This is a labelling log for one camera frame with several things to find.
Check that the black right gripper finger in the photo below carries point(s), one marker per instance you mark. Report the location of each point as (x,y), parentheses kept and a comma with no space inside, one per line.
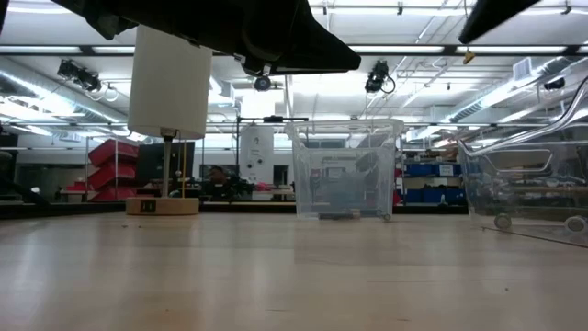
(496,14)

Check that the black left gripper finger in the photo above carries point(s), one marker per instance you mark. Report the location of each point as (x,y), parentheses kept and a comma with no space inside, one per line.
(312,50)

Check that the white shade wooden lamp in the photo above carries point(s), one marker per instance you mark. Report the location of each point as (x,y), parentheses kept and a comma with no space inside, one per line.
(170,92)

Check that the tall clear plastic bin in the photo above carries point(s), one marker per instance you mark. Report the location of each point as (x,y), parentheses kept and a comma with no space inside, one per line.
(321,138)

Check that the clear rounded plastic container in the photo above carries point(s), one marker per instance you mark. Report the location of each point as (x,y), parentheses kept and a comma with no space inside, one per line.
(528,184)

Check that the batteries pair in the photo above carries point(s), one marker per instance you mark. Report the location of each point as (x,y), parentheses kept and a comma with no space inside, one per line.
(575,224)

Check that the white hanging banner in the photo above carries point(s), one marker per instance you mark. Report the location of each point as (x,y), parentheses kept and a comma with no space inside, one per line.
(257,151)

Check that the black monitor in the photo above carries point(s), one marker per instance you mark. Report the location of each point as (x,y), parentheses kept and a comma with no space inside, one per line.
(149,161)

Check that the person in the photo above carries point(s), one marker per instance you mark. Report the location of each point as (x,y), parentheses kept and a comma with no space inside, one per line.
(218,177)

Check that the blue storage bin shelf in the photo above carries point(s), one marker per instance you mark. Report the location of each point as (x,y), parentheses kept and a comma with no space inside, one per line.
(436,170)

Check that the red storage bin rack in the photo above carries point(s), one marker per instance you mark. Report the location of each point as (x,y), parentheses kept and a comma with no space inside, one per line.
(112,170)

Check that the silver ventilation duct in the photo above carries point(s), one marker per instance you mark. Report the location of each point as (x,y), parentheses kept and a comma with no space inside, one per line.
(46,87)
(505,92)

